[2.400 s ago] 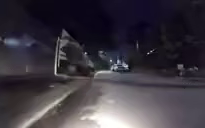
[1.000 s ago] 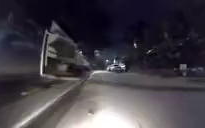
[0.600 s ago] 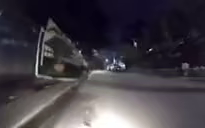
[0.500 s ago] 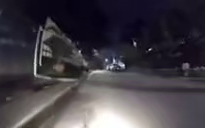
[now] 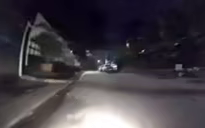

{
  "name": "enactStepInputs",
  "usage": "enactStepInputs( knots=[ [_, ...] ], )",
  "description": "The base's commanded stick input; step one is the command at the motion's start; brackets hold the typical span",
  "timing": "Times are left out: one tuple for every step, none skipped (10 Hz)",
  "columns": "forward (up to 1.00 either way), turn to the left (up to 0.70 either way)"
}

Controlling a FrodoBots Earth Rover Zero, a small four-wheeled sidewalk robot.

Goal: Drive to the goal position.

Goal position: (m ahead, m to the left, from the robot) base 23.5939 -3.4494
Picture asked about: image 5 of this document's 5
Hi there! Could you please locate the vehicle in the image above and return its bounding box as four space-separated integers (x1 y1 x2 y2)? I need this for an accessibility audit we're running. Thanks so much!
98 62 119 73

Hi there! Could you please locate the grey asphalt road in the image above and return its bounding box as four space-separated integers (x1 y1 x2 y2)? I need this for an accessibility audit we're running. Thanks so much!
33 69 205 128

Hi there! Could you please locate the dark tree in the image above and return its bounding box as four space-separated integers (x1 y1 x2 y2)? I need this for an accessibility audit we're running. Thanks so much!
34 31 71 68

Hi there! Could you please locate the pale building with pointed roof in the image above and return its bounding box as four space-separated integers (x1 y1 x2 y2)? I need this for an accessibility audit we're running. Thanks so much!
18 12 82 78

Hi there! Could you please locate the pale concrete kerb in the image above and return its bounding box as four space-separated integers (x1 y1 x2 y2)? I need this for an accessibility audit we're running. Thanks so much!
3 70 91 128

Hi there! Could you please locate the pale box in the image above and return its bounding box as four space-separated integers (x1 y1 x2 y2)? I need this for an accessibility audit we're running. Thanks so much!
174 63 184 72

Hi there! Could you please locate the grey concrete pavement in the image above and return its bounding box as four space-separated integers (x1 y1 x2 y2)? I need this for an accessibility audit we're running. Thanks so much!
0 74 74 128

